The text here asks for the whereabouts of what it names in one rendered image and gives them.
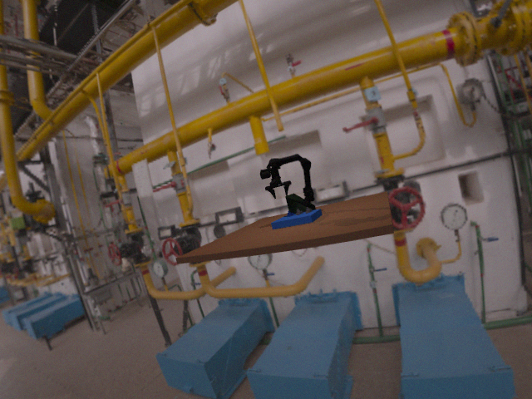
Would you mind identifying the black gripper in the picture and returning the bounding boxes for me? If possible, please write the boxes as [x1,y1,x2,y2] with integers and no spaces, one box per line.
[265,175,292,199]

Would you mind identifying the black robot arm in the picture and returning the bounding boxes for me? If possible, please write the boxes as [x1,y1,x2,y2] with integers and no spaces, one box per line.
[260,154,314,207]

